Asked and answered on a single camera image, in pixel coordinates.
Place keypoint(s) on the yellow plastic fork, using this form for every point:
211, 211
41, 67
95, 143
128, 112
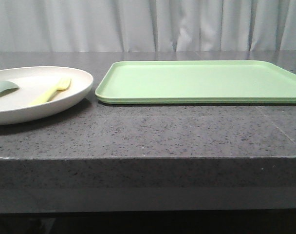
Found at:
61, 85

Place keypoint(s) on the beige round plate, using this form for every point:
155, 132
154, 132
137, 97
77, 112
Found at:
34, 81

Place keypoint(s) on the light green serving tray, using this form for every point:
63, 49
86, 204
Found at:
197, 82

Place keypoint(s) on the pale green plastic spoon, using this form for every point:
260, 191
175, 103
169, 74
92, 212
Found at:
7, 87

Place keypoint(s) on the grey pleated curtain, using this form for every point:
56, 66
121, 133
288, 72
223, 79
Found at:
147, 25

